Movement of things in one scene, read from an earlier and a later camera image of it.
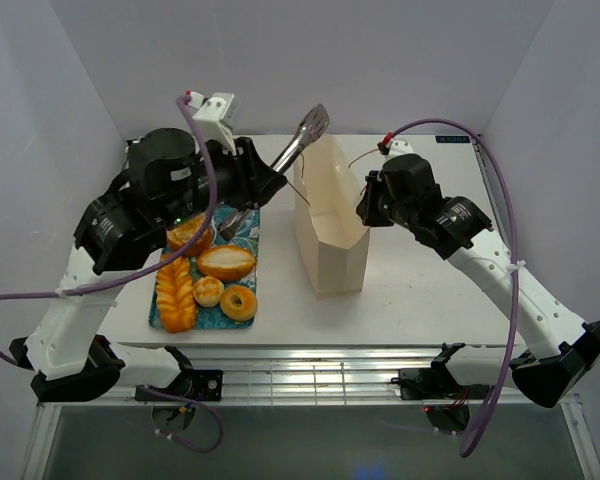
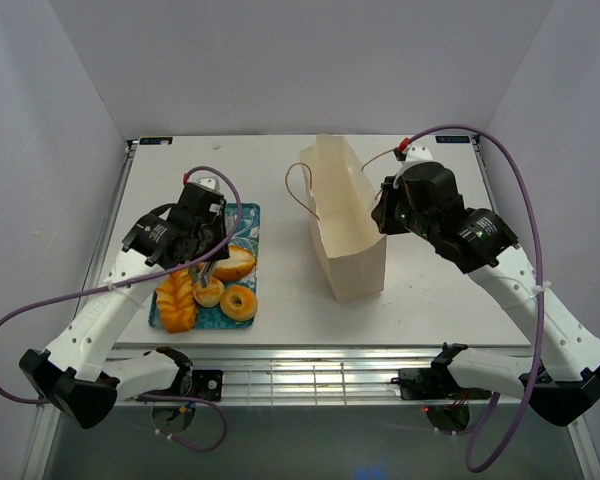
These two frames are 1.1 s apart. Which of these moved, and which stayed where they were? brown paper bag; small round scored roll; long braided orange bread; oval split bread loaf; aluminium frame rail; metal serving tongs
Moved: metal serving tongs; brown paper bag
Stayed: aluminium frame rail; long braided orange bread; oval split bread loaf; small round scored roll
